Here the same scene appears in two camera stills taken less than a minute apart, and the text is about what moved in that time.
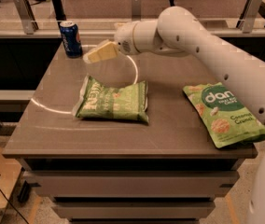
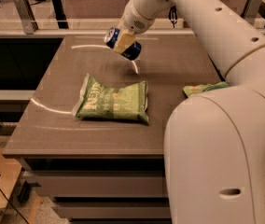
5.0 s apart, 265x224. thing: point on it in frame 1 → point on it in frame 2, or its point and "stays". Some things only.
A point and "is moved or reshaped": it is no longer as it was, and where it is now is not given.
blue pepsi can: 70,39 is moved or reshaped
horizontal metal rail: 19,33 stays
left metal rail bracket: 26,13 stays
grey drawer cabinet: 133,190 stays
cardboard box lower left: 0,177 stays
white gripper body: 124,37 → 134,21
